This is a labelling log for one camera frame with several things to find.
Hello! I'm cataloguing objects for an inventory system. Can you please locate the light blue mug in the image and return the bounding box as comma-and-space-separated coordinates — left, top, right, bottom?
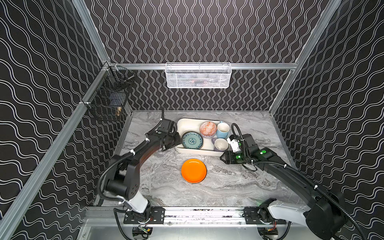
216, 122, 230, 139

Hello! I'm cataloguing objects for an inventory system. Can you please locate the lavender mug white inside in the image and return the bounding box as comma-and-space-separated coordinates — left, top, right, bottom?
212, 138, 230, 152

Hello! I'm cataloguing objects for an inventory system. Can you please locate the teal patterned plate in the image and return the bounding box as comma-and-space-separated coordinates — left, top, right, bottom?
182, 131, 204, 150

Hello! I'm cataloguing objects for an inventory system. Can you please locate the white plastic bin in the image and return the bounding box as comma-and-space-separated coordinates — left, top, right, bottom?
176, 118, 224, 157

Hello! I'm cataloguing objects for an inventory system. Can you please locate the red patterned bowl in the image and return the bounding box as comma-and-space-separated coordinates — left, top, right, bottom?
199, 121, 217, 138

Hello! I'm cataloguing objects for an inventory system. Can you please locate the orange plate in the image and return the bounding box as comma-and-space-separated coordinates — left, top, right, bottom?
181, 159, 207, 184

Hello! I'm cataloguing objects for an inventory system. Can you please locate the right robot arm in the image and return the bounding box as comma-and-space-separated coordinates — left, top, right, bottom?
221, 123, 353, 240

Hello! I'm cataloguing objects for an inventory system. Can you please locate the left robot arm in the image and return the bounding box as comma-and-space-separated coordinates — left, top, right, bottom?
97, 108, 181, 214

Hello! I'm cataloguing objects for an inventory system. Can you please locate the white wire mesh basket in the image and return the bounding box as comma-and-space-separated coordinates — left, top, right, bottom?
165, 62, 232, 89

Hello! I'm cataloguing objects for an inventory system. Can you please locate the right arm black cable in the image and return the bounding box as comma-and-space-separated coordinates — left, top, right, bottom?
239, 155, 368, 240

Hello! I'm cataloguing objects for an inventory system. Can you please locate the black wire basket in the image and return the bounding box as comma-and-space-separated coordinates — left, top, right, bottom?
82, 62, 137, 123

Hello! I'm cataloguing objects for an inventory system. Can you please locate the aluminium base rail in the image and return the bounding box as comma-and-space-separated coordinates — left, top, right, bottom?
77, 205, 334, 240

